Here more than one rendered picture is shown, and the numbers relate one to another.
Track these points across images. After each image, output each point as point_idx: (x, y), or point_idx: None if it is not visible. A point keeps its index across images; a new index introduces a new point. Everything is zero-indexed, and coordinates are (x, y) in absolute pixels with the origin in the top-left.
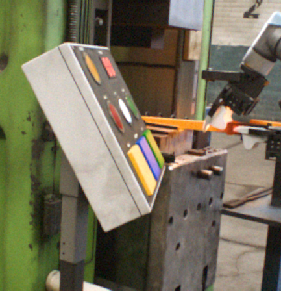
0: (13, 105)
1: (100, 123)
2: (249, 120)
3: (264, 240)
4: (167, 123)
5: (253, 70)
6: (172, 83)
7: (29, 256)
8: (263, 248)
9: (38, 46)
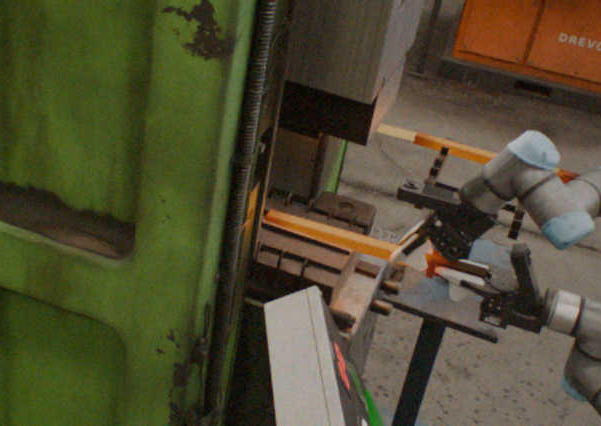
0: (143, 314)
1: None
2: None
3: (364, 170)
4: (332, 240)
5: (481, 210)
6: None
7: None
8: (364, 188)
9: (194, 252)
